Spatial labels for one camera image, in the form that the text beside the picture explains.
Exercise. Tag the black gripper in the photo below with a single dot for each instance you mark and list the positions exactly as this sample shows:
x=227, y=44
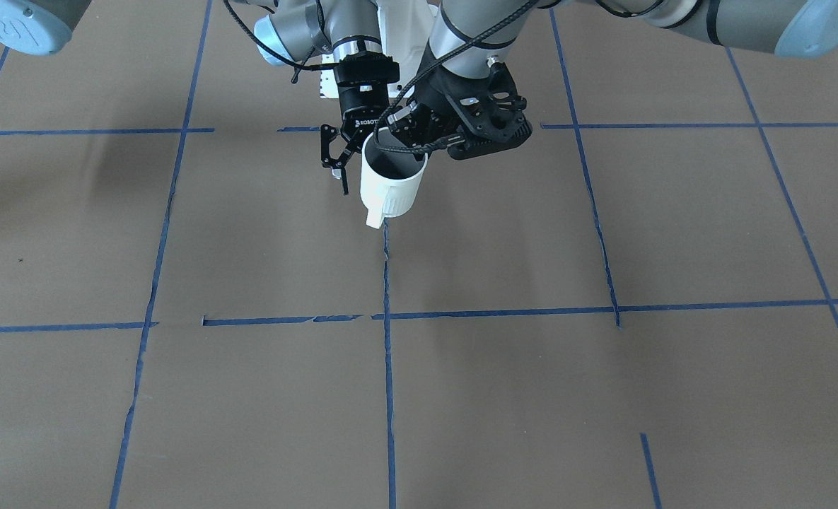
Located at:
x=364, y=90
x=438, y=90

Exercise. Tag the white mug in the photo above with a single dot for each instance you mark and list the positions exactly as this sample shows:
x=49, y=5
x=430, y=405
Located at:
x=389, y=181

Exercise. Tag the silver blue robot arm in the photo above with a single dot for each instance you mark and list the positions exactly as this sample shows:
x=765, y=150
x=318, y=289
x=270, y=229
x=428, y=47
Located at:
x=468, y=36
x=284, y=37

